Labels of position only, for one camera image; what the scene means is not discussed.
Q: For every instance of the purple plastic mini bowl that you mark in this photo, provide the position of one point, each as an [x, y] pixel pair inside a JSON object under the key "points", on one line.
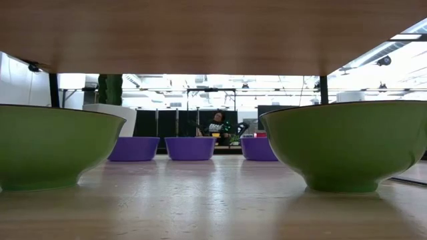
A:
{"points": [[257, 150], [190, 150], [136, 150]]}

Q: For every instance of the green bowl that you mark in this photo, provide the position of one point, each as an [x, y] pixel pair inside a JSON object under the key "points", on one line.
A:
{"points": [[343, 150], [50, 150]]}

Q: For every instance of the person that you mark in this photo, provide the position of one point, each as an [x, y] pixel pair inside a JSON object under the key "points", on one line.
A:
{"points": [[217, 128]]}

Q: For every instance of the red cup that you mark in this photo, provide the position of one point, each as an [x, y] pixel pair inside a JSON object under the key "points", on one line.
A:
{"points": [[261, 134]]}

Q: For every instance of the white angular planter pot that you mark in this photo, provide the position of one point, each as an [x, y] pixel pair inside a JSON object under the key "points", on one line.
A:
{"points": [[129, 125]]}

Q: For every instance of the small wooden shelf rack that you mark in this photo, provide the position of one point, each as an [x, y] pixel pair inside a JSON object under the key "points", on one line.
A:
{"points": [[213, 33]]}

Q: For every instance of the green cactus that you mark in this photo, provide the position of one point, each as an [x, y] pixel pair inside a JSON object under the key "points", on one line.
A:
{"points": [[111, 90]]}

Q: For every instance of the white cylindrical column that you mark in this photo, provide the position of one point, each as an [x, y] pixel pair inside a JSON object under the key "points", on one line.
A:
{"points": [[350, 96]]}

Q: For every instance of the black ceiling spotlight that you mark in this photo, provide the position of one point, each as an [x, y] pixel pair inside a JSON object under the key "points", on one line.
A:
{"points": [[33, 68], [383, 60]]}

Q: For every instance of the black partition wall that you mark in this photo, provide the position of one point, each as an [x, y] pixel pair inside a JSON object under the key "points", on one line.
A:
{"points": [[146, 123]]}

